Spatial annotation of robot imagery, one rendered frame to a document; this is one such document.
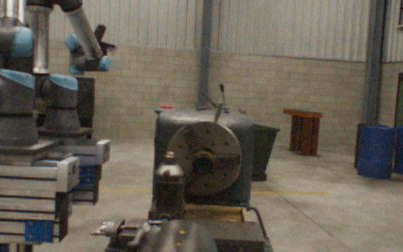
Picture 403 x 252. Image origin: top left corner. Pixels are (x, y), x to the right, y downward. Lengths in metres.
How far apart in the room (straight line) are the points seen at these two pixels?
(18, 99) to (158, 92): 10.38
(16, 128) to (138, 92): 10.36
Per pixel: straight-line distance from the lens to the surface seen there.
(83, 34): 2.07
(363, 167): 8.19
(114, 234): 1.27
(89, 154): 1.91
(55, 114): 1.93
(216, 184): 1.84
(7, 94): 1.46
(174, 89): 11.80
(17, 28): 1.24
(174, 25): 11.93
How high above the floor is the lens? 1.36
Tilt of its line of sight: 5 degrees down
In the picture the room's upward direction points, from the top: 3 degrees clockwise
